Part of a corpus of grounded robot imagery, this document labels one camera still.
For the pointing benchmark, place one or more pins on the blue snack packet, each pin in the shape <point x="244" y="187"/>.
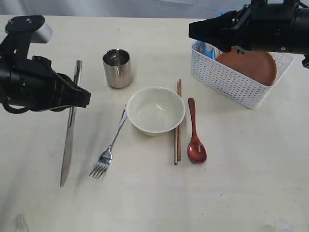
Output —
<point x="208" y="50"/>

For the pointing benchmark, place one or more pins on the white perforated plastic basket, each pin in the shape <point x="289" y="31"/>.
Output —
<point x="233" y="84"/>

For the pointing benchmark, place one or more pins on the stainless steel cup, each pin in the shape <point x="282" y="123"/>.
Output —
<point x="117" y="67"/>

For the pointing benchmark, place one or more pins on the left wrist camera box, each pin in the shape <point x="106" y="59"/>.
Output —
<point x="35" y="24"/>

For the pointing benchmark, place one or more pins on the dark red wooden spoon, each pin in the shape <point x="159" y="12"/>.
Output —
<point x="196" y="150"/>

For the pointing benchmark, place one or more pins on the metal cutlery handle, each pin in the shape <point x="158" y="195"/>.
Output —
<point x="70" y="128"/>
<point x="106" y="156"/>

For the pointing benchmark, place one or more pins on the brown wooden plate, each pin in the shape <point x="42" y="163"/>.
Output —
<point x="259" y="66"/>

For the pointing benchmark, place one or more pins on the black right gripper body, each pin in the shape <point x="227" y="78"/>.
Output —
<point x="265" y="26"/>

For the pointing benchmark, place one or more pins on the wooden chopstick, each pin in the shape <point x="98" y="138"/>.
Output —
<point x="179" y="126"/>
<point x="176" y="146"/>

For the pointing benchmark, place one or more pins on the grey ceramic bowl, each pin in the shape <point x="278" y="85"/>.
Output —
<point x="155" y="110"/>

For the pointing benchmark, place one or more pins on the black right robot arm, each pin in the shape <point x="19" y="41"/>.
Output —
<point x="301" y="29"/>

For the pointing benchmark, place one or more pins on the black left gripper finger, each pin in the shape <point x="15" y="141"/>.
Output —
<point x="70" y="94"/>

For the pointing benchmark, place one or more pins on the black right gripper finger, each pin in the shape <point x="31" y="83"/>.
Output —
<point x="213" y="31"/>

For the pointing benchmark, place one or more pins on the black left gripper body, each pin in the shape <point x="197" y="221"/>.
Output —
<point x="21" y="92"/>

